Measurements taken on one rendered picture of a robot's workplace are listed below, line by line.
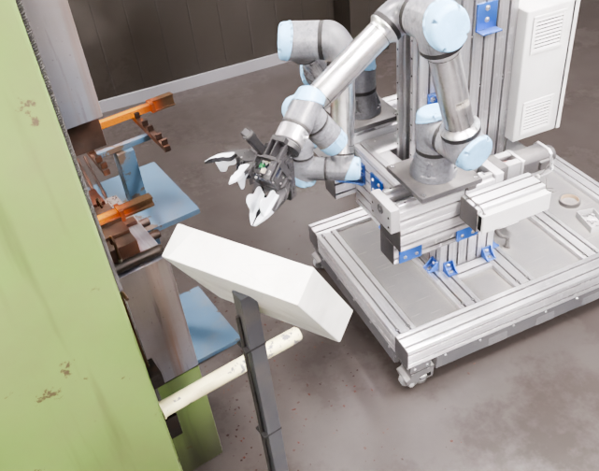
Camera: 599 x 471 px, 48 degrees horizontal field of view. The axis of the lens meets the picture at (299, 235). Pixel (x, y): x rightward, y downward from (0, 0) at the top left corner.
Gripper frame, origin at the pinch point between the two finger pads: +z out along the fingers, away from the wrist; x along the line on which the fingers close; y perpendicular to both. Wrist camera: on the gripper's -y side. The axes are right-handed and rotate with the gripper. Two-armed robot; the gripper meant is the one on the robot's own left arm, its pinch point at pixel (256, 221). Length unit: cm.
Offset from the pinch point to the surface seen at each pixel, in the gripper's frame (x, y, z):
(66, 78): -33, 39, -7
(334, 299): 26.9, 2.6, 12.0
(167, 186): -76, -57, -19
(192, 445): -34, -78, 59
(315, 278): 26.9, 15.3, 11.7
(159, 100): -83, -39, -44
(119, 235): -40.8, -6.3, 12.9
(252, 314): 11.1, 3.3, 21.0
